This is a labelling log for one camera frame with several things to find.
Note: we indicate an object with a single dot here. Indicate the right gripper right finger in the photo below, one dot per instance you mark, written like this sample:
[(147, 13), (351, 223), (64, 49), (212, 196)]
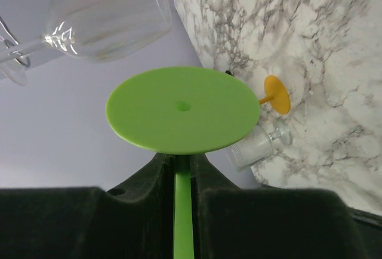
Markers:
[(270, 222)]

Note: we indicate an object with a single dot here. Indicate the clear wine glass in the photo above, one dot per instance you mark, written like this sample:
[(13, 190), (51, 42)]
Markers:
[(257, 145), (95, 30)]

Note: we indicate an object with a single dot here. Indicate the yellow plastic wine glass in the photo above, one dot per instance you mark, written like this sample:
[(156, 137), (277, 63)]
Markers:
[(276, 95)]

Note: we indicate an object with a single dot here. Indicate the green plastic wine glass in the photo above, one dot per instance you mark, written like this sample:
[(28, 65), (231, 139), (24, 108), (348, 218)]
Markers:
[(182, 111)]

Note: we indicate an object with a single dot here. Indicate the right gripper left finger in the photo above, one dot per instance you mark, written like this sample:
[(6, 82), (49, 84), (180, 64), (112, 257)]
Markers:
[(131, 220)]

